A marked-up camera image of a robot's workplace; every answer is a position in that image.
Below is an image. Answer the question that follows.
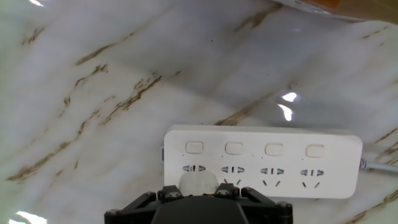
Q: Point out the grey power strip cable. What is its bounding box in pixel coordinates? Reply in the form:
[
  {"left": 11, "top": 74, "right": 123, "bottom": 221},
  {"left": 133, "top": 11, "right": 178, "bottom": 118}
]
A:
[{"left": 359, "top": 157, "right": 398, "bottom": 174}]

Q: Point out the taped brown cardboard box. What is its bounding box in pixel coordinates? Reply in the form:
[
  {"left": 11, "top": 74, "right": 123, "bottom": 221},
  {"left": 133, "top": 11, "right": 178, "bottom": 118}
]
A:
[{"left": 273, "top": 0, "right": 398, "bottom": 23}]

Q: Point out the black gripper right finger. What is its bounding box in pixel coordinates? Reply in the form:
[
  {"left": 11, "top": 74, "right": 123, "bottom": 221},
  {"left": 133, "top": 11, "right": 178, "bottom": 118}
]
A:
[{"left": 215, "top": 183, "right": 294, "bottom": 224}]

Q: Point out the white plug adapter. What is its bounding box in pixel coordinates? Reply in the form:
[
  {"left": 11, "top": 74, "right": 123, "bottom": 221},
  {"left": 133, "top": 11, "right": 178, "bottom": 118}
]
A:
[{"left": 178, "top": 172, "right": 220, "bottom": 197}]

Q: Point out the glossy marble pattern mat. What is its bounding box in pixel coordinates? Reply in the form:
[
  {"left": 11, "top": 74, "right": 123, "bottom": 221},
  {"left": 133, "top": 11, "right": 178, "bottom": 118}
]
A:
[{"left": 0, "top": 0, "right": 398, "bottom": 224}]

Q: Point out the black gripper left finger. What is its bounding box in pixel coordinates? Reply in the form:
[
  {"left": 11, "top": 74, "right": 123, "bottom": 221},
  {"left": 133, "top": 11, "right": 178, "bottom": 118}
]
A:
[{"left": 104, "top": 185, "right": 184, "bottom": 224}]

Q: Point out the white four-socket power strip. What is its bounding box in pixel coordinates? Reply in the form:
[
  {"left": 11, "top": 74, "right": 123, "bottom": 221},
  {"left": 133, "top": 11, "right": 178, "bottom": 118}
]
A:
[{"left": 161, "top": 124, "right": 364, "bottom": 199}]

